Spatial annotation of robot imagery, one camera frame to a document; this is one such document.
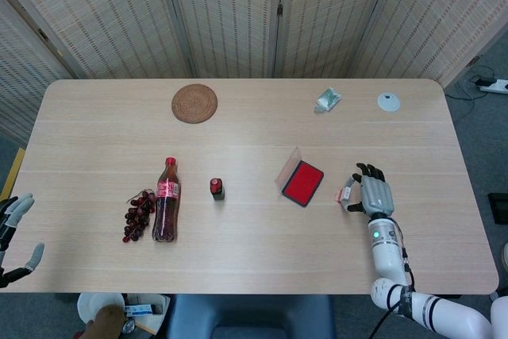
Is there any grey black left robot hand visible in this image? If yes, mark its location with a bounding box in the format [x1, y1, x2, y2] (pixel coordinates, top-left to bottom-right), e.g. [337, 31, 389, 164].
[0, 192, 45, 289]

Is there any grey black right robot hand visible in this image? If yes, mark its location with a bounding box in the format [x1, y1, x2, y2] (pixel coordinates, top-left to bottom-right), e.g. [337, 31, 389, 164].
[341, 162, 396, 221]

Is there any small pink object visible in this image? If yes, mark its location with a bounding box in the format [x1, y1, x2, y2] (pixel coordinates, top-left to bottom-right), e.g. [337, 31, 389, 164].
[334, 184, 356, 205]

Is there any red ink pad clear lid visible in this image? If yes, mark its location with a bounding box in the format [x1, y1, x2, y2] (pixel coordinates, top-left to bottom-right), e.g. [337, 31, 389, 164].
[274, 147, 325, 209]

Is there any small red-capped bottle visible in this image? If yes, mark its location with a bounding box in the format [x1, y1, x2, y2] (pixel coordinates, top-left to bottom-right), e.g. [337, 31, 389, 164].
[209, 177, 226, 202]

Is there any crumpled white green tissue pack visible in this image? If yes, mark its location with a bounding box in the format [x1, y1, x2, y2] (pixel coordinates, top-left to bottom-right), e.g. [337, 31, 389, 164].
[314, 87, 343, 114]

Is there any dark red grape bunch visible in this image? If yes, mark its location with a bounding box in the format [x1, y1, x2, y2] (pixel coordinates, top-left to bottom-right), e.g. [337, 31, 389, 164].
[121, 190, 157, 244]

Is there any white round plate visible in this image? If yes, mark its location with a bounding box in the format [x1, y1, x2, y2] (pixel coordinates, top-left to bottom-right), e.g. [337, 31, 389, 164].
[77, 292, 126, 324]

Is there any black flat floor box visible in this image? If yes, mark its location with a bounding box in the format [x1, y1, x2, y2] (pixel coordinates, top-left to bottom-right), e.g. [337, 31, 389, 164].
[487, 192, 508, 225]

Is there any brown bread loaf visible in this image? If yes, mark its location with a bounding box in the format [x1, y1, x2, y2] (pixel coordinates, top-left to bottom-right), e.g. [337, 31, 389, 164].
[85, 305, 127, 339]

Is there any cola bottle red label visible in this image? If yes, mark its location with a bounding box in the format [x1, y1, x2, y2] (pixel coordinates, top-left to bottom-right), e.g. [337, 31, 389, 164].
[152, 156, 180, 244]

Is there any small blue white box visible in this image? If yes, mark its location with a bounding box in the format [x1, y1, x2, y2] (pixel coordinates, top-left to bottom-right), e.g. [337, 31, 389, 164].
[124, 303, 155, 319]

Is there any white power strip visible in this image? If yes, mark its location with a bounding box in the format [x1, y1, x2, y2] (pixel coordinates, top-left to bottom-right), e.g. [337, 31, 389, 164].
[478, 79, 508, 96]

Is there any dark blue padded seat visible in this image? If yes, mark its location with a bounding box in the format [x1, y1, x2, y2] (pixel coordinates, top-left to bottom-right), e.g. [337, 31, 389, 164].
[164, 294, 337, 339]

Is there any round woven rattan coaster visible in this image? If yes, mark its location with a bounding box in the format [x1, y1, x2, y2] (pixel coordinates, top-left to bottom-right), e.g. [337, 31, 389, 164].
[171, 83, 219, 124]

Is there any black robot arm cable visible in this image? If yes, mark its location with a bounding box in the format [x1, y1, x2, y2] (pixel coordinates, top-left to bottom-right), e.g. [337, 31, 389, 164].
[368, 219, 416, 339]

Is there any grey round cable grommet cover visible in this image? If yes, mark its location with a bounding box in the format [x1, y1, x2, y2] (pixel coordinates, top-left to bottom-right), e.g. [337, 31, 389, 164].
[376, 92, 401, 113]

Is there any black floor cable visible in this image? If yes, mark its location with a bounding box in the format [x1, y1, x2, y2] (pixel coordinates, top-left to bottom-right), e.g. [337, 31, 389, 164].
[444, 65, 498, 118]

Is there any woven folding screen white frame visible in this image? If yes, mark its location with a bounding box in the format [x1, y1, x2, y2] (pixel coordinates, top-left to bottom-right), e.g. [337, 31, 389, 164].
[0, 0, 508, 145]

